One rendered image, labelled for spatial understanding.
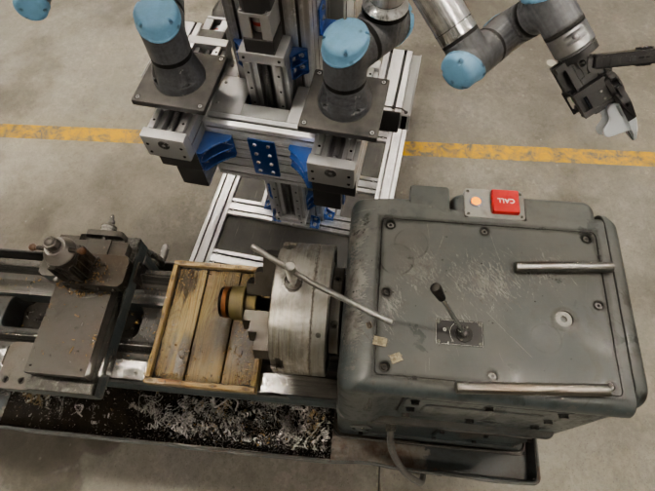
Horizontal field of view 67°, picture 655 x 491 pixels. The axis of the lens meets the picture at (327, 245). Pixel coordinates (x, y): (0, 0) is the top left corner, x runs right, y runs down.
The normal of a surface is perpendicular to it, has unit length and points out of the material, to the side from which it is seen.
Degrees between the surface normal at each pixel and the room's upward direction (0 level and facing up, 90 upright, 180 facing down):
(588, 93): 49
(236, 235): 0
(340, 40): 7
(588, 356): 0
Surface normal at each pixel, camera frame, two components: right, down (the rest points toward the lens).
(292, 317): -0.07, 0.01
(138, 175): -0.03, -0.46
